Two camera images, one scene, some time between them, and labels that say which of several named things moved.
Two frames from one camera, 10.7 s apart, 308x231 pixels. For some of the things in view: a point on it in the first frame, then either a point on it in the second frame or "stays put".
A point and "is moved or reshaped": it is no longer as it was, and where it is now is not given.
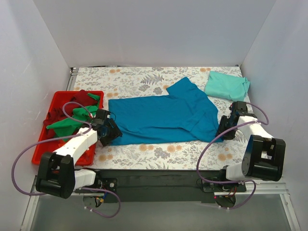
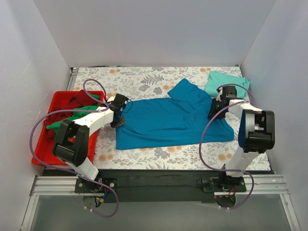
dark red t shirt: x=81 y=98 stays put
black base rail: x=158 y=186 stays put
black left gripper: x=113 y=131 to x=118 y=118
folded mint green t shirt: x=228 y=86 stays put
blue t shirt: x=185 y=113 is moved or reshaped
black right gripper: x=223 y=127 to x=215 y=109
